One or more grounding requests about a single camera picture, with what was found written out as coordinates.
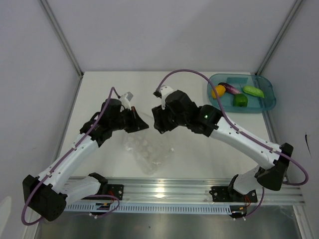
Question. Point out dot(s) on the left aluminium frame post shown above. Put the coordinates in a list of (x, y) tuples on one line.
[(60, 36)]

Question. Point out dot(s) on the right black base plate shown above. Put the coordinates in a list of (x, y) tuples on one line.
[(226, 195)]

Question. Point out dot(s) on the clear zip top bag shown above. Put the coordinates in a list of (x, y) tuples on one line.
[(149, 149)]

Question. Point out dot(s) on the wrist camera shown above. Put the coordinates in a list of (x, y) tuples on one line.
[(163, 92), (126, 100)]

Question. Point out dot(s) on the yellow toy pepper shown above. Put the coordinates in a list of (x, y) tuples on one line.
[(219, 90)]

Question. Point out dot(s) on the white slotted cable duct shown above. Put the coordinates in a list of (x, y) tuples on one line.
[(205, 209)]

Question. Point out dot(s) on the green toy pea pod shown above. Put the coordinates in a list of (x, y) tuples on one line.
[(253, 91)]

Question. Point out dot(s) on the green toy pepper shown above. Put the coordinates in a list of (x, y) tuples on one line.
[(240, 100)]

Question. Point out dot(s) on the aluminium frame post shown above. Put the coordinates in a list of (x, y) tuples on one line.
[(60, 36), (284, 28)]

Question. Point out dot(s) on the aluminium mounting rail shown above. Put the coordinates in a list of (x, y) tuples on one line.
[(183, 191)]

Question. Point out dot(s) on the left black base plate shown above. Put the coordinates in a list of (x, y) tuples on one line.
[(116, 190)]

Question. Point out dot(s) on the right aluminium frame post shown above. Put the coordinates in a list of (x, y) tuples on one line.
[(284, 28)]

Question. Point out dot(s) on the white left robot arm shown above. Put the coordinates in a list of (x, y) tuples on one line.
[(47, 194)]

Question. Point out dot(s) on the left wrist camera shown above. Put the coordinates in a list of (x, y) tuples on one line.
[(126, 100)]

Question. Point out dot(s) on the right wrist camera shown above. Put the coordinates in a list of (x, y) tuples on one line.
[(163, 92)]

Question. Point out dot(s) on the purple toy eggplant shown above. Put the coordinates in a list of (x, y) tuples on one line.
[(230, 89)]

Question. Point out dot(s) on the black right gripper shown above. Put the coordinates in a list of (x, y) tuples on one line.
[(159, 115)]

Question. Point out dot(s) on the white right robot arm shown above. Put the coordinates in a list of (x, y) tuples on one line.
[(177, 109)]

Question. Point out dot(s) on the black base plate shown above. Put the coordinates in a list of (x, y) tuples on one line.
[(226, 195), (116, 190)]

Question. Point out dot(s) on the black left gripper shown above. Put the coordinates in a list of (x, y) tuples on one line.
[(137, 123)]

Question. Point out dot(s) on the teal plastic bin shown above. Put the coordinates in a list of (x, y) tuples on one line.
[(255, 104)]

